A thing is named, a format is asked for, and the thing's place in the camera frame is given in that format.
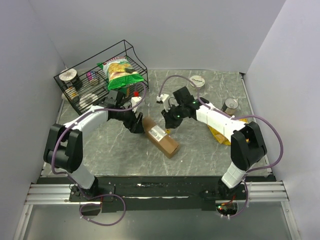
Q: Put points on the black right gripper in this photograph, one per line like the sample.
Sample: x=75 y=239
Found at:
x=170 y=123

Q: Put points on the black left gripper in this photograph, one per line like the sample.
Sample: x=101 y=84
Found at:
x=135 y=125

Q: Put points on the brown cardboard express box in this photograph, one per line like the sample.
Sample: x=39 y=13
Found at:
x=164 y=142

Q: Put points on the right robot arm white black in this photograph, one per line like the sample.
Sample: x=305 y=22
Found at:
x=247 y=145

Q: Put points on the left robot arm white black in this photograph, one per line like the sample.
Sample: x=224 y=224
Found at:
x=64 y=146

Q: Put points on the green snack canister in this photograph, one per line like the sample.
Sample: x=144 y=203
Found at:
x=125 y=90

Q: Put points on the white yogurt tub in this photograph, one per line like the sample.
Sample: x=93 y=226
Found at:
x=198 y=80

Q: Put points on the yellow Lays chips bag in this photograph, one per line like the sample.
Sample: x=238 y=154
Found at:
x=220 y=136

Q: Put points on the green chips bag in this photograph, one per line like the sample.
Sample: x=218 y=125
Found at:
x=119 y=73

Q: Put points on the orange labelled tin can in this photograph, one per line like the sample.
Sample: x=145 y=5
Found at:
x=230 y=106

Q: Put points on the white lidded pale can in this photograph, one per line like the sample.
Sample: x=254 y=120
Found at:
x=86 y=101

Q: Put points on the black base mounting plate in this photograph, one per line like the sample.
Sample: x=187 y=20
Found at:
x=155 y=192

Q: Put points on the purple pink small cup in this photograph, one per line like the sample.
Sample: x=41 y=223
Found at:
x=92 y=78

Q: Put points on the small yellow labelled can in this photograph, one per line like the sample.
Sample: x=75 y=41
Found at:
x=72 y=94

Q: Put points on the white lidded dark jar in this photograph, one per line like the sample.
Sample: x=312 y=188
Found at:
x=71 y=79

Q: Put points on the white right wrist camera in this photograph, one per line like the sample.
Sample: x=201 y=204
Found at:
x=164 y=99

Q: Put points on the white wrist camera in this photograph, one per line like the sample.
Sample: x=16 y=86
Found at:
x=164 y=99
x=135 y=100

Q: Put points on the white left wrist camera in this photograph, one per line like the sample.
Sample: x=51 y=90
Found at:
x=135 y=100

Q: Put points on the black wire shelf rack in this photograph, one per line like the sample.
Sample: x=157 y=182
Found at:
x=120 y=49

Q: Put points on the aluminium rail frame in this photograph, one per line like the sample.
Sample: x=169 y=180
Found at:
x=49 y=215

